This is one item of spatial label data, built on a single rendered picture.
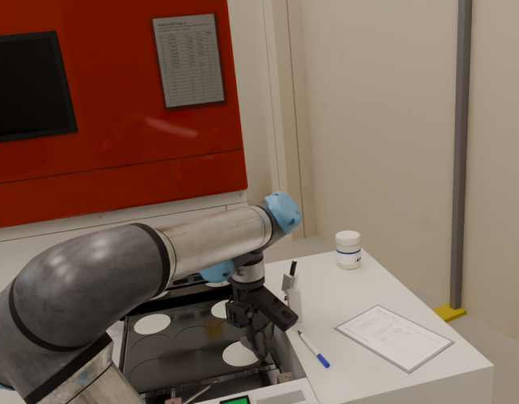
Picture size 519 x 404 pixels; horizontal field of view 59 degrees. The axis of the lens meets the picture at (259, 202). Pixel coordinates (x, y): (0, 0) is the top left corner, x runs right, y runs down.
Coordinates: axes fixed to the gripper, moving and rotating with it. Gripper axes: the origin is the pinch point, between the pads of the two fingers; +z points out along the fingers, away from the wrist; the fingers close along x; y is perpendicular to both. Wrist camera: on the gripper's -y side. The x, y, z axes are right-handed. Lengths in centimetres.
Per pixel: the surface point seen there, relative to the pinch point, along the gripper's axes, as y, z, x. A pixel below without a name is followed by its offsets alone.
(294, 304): -3.7, -10.3, -8.3
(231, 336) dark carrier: 13.8, 1.5, -4.1
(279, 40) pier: 154, -76, -240
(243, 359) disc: 5.1, 1.4, 2.0
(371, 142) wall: 74, -2, -224
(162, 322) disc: 35.5, 1.4, 0.5
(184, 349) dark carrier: 20.8, 1.4, 6.0
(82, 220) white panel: 55, -28, 6
